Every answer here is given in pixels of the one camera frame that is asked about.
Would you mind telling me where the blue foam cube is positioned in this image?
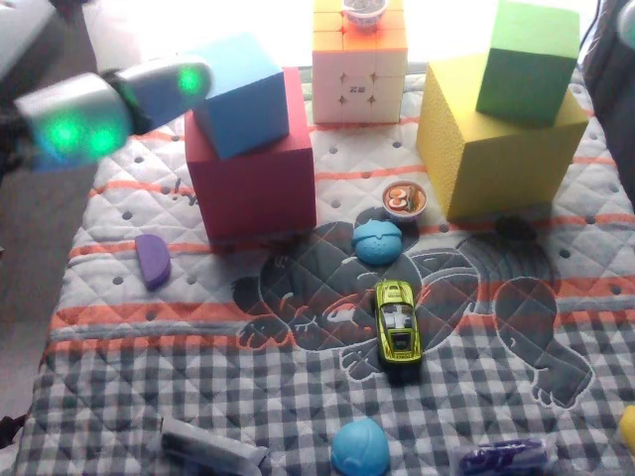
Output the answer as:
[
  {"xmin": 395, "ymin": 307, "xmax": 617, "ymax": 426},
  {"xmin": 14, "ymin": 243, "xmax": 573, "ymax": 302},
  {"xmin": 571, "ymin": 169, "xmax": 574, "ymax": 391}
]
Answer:
[{"xmin": 186, "ymin": 32, "xmax": 292, "ymax": 161}]

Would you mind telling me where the green foam cube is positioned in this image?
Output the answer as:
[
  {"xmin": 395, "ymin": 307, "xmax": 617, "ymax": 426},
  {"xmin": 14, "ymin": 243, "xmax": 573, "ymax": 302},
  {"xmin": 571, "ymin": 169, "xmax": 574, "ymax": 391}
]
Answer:
[{"xmin": 474, "ymin": 0, "xmax": 581, "ymax": 128}]

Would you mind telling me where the blue toy berry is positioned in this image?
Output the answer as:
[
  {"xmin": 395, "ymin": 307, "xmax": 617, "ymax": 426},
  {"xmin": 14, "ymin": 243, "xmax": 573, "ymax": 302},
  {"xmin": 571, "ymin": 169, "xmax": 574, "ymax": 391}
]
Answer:
[{"xmin": 351, "ymin": 217, "xmax": 404, "ymax": 267}]

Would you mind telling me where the red foam cube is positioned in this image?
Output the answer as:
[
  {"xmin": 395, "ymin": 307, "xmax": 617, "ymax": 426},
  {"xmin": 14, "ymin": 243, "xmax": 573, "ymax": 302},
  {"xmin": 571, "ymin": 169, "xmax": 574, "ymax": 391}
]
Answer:
[{"xmin": 183, "ymin": 66, "xmax": 318, "ymax": 240}]

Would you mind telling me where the toy ramen bowl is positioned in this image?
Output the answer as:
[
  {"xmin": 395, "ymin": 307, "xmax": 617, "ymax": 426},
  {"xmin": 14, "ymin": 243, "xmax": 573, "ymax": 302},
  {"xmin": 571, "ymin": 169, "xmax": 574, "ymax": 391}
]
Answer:
[{"xmin": 380, "ymin": 180, "xmax": 429, "ymax": 224}]

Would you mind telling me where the yellow-green toy car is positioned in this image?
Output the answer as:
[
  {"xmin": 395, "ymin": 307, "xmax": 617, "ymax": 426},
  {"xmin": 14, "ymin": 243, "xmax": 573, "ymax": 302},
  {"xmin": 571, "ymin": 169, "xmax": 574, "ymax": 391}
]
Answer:
[{"xmin": 372, "ymin": 279, "xmax": 423, "ymax": 368}]

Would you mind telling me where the large colourful puzzle cube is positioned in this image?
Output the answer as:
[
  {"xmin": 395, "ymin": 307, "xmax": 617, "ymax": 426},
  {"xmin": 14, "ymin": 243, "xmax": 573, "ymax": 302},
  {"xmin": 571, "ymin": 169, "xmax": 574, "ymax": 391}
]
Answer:
[{"xmin": 311, "ymin": 0, "xmax": 409, "ymax": 125}]

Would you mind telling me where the purple half-disc block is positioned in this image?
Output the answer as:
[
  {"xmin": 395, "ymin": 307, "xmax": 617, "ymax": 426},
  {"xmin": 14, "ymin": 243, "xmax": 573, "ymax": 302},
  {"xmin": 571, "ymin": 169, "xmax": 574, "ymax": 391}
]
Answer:
[{"xmin": 134, "ymin": 233, "xmax": 174, "ymax": 292}]

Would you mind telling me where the yellow foam cube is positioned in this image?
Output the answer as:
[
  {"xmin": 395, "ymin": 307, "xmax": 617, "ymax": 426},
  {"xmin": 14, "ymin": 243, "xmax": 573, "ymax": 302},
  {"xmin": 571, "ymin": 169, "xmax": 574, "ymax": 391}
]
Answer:
[{"xmin": 415, "ymin": 53, "xmax": 591, "ymax": 223}]

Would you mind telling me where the blue toy ball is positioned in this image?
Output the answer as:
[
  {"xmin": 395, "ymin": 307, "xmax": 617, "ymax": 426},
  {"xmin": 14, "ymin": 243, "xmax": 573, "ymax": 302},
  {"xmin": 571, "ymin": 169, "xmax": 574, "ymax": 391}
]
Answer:
[{"xmin": 330, "ymin": 416, "xmax": 391, "ymax": 476}]

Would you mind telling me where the grey quilt with bear print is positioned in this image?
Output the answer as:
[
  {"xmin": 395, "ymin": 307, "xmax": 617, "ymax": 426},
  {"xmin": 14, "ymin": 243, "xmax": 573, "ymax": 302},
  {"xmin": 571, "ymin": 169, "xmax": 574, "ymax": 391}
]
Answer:
[{"xmin": 14, "ymin": 63, "xmax": 635, "ymax": 476}]

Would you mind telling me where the toy cup with white spoon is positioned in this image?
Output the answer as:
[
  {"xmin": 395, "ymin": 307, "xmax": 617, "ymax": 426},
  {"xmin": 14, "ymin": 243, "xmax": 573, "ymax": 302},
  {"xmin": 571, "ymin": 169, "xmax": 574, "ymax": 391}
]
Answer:
[{"xmin": 340, "ymin": 0, "xmax": 389, "ymax": 34}]

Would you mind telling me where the grey wrapped packet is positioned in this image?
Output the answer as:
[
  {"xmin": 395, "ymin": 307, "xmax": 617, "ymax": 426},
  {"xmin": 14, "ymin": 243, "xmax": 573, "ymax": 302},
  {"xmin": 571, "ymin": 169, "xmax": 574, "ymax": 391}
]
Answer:
[{"xmin": 159, "ymin": 416, "xmax": 272, "ymax": 476}]

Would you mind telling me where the purple wrapped packet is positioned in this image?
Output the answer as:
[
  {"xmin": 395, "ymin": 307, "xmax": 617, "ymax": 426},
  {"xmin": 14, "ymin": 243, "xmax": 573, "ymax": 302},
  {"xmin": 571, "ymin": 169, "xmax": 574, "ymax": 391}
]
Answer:
[{"xmin": 450, "ymin": 436, "xmax": 552, "ymax": 476}]

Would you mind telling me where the yellow toy piece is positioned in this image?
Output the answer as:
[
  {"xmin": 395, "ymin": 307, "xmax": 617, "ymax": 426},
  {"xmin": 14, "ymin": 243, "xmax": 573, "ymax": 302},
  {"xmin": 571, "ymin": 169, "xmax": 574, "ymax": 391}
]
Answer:
[{"xmin": 617, "ymin": 405, "xmax": 635, "ymax": 447}]

